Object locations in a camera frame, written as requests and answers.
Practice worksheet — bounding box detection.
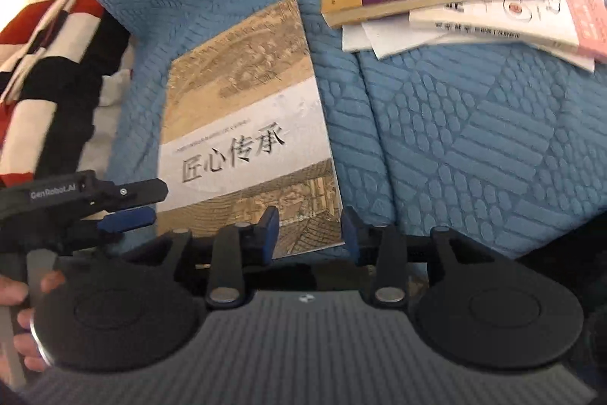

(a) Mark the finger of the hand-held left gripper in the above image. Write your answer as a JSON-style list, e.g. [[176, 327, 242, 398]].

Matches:
[[66, 206, 157, 247], [97, 178, 170, 211]]

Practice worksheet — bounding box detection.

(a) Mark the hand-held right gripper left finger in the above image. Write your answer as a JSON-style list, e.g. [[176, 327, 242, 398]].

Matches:
[[159, 206, 280, 310]]

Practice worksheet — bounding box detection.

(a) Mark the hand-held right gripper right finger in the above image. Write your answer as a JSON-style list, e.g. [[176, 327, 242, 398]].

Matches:
[[340, 206, 463, 310]]

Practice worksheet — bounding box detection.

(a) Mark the landscape painting cover book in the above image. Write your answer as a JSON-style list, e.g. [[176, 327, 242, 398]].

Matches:
[[156, 0, 344, 256]]

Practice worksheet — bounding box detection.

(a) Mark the white and pink cartoon book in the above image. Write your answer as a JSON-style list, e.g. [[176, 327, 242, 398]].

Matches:
[[410, 0, 607, 71]]

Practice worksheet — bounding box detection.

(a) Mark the person's left hand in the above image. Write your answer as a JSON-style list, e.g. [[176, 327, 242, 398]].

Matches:
[[0, 271, 66, 372]]

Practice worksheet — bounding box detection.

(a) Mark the striped fleece blanket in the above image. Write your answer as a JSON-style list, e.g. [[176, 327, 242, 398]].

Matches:
[[0, 0, 134, 188]]

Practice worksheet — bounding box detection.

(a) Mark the blue textured blanket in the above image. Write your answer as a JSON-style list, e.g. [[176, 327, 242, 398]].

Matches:
[[19, 0, 607, 262]]

